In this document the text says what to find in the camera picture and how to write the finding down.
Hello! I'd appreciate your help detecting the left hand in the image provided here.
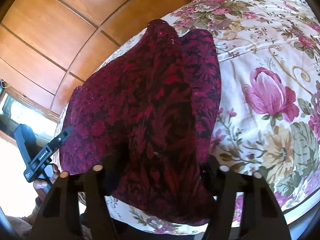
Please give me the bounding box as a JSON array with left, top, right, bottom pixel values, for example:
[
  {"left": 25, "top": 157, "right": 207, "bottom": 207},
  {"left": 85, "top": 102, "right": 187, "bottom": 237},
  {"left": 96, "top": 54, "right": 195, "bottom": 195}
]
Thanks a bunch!
[{"left": 33, "top": 164, "right": 60, "bottom": 213}]

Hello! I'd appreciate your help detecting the wooden wardrobe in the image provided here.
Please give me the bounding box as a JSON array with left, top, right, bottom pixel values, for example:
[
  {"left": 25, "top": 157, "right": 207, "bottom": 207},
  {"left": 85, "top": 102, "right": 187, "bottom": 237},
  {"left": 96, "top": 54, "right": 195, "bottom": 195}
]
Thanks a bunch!
[{"left": 1, "top": 0, "right": 193, "bottom": 114}]

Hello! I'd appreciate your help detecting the window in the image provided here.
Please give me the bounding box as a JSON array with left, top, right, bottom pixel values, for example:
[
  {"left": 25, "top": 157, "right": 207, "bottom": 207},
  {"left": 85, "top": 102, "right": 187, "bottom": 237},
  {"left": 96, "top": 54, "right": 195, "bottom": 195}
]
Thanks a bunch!
[{"left": 1, "top": 91, "right": 57, "bottom": 141}]

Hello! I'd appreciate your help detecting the dark red knitted sweater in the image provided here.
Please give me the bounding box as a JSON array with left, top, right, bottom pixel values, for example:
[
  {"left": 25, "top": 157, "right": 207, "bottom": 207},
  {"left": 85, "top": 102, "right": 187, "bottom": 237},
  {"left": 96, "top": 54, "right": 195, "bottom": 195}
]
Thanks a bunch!
[{"left": 60, "top": 20, "right": 221, "bottom": 226}]

